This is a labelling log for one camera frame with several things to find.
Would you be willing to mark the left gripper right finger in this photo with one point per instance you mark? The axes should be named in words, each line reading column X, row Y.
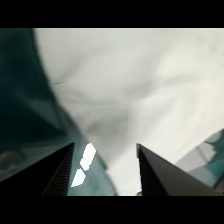
column 163, row 176

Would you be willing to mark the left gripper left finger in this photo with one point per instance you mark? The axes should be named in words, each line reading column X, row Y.
column 40, row 176

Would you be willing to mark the white T-shirt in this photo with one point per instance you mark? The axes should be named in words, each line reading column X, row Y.
column 133, row 83

